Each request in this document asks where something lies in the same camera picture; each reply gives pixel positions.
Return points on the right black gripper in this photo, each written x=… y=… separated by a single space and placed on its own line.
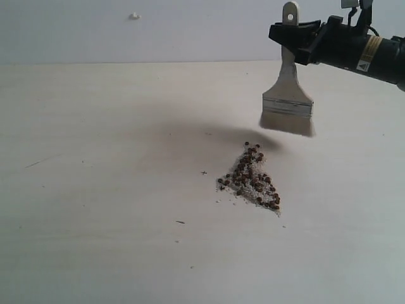
x=332 y=42

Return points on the white wooden paint brush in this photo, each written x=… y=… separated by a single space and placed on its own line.
x=285 y=106

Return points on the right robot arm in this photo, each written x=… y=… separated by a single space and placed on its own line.
x=382 y=59

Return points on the scattered rice and brown pellets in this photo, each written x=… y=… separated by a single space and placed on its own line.
x=247 y=181

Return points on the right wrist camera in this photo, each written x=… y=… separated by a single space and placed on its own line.
x=354 y=6

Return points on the small white wall hook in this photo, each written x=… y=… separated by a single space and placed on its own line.
x=134 y=16

